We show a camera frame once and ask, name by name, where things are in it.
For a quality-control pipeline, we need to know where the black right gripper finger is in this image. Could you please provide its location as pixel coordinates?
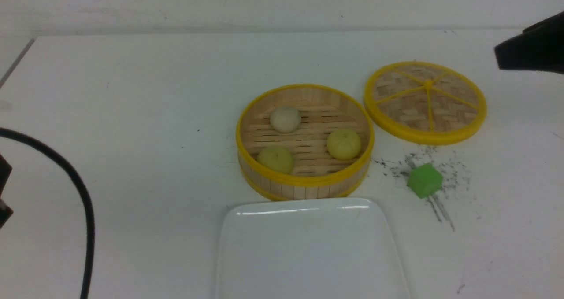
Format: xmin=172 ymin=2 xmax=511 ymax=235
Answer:
xmin=494 ymin=12 xmax=564 ymax=74

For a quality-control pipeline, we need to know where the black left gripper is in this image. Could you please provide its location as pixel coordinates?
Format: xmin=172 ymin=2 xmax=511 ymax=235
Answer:
xmin=0 ymin=155 xmax=13 ymax=228

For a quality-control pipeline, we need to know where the yellow steamed bun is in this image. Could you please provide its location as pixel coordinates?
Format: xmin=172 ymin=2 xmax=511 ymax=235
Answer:
xmin=256 ymin=146 xmax=294 ymax=174
xmin=327 ymin=129 xmax=361 ymax=160

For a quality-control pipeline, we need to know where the pale white steamed bun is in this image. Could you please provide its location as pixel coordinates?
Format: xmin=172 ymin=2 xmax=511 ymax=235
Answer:
xmin=269 ymin=106 xmax=301 ymax=134

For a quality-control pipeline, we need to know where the white rectangular plate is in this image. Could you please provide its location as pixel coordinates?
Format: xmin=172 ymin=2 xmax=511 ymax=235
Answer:
xmin=213 ymin=197 xmax=412 ymax=299

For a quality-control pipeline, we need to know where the woven bamboo steamer lid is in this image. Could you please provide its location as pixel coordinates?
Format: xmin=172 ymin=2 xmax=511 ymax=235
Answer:
xmin=364 ymin=61 xmax=487 ymax=146

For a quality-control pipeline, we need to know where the green foam cube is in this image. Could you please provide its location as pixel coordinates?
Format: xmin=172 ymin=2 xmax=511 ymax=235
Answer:
xmin=407 ymin=164 xmax=444 ymax=199

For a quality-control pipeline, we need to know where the bamboo steamer basket yellow rim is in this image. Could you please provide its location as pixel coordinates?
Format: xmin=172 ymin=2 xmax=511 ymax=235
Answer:
xmin=235 ymin=84 xmax=375 ymax=201

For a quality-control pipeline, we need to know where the black cable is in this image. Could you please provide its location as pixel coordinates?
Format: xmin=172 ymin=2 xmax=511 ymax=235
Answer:
xmin=0 ymin=128 xmax=96 ymax=299

